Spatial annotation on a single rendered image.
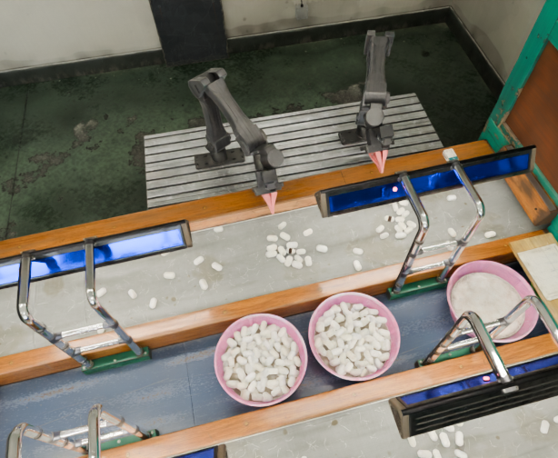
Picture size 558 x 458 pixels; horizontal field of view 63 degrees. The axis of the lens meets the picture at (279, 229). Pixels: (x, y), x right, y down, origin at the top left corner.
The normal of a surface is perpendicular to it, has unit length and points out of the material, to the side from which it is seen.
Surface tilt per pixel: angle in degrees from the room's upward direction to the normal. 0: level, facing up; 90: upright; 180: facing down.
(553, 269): 0
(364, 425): 0
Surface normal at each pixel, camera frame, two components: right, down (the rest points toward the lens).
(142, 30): 0.19, 0.81
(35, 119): -0.03, -0.54
